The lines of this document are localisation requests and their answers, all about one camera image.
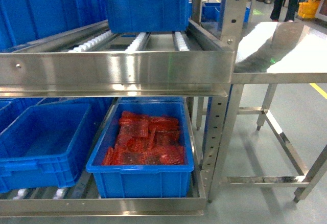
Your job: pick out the blue bin with red bags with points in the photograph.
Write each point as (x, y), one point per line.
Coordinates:
(136, 181)

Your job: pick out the stainless steel shelf rack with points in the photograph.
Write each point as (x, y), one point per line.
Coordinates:
(39, 71)

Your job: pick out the blue bin upper shelf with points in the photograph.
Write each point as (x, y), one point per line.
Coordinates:
(147, 15)

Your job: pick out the empty blue bin bottom shelf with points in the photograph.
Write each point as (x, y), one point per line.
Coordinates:
(46, 146)

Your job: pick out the long blue bin upper left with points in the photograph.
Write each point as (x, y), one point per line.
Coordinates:
(23, 21)

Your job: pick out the red bubble wrap bags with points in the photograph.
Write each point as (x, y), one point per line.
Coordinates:
(146, 140)

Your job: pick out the yellow mop bucket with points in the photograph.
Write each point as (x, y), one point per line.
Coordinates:
(307, 10)

